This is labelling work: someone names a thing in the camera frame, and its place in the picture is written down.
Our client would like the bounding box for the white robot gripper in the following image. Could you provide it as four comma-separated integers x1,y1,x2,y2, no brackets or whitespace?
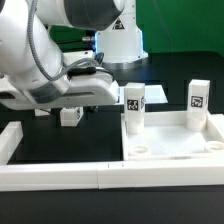
0,49,121,111

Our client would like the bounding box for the white square table top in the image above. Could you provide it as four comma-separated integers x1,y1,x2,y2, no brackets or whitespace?
121,111,224,161

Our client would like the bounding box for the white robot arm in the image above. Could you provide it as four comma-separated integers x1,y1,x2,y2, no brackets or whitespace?
0,0,148,110

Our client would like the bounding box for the white marker sheet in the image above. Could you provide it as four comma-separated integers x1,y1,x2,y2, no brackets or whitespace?
117,85,168,105

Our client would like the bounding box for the white left fence bar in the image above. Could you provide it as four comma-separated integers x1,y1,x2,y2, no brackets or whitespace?
0,121,23,166

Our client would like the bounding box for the white fence bar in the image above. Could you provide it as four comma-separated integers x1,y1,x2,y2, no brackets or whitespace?
0,159,224,191
0,121,23,166

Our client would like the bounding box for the white front fence bar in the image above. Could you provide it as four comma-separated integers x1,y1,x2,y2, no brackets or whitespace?
0,159,224,191

